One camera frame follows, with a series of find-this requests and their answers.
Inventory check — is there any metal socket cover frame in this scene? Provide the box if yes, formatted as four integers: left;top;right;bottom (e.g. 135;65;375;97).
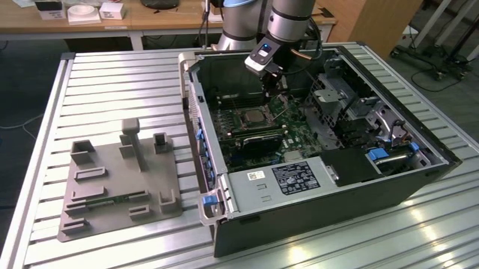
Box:
266;94;291;121

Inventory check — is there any silver square CPU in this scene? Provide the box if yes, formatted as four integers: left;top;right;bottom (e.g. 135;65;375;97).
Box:
244;109;268;124

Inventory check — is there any CPU socket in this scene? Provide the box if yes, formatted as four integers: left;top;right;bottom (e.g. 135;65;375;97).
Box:
238;106;276;132

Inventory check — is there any silver metal drive cage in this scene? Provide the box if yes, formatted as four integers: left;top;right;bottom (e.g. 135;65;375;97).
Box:
303;57;390;149

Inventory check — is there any green motherboard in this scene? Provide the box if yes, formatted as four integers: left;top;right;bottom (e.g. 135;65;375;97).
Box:
210;92;323;173

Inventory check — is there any black graphics card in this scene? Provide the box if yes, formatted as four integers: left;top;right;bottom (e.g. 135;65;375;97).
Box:
238;133;284;161

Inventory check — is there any brown cardboard box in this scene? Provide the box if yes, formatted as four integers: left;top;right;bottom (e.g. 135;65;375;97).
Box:
312;6;339;26

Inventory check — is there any small white box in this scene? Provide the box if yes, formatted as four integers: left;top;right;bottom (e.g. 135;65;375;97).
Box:
207;5;226;23

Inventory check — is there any brown wooden panel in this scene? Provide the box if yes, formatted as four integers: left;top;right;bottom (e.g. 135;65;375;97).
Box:
326;0;426;60

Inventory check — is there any black plastic shroud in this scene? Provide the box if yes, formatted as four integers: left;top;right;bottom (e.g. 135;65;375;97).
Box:
320;147;383;188

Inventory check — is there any blue drive latch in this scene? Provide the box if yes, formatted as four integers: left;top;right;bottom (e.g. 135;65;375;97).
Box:
366;148;390;163

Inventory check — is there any wheeled equipment stand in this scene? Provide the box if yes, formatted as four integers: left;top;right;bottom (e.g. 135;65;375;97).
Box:
388;0;479;84

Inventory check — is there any grey power supply unit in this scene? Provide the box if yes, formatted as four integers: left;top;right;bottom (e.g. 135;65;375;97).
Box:
219;155;340;221

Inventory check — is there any black round object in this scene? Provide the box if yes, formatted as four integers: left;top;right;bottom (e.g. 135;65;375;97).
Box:
140;0;182;9

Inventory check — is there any plain white box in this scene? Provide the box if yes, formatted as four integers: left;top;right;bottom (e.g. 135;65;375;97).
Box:
97;2;127;21

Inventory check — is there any black open PC case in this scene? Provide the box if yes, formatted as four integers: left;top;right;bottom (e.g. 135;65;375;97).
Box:
178;44;464;258

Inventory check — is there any grey parts rack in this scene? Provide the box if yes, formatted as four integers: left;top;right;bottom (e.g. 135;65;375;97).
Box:
56;117;186;243

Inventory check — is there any white block round recess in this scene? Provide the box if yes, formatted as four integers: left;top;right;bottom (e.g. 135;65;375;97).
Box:
65;4;103;26

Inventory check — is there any green RAM stick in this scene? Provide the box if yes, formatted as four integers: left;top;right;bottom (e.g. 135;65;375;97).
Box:
84;195;132;210

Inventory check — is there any white box black label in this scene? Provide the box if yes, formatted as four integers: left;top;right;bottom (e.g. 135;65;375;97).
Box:
35;0;65;21

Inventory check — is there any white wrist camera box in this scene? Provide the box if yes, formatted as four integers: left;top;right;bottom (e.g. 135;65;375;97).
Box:
244;41;280;76

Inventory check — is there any wooden desk white frame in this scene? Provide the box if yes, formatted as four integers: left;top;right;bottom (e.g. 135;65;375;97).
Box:
0;0;146;51
131;0;340;51

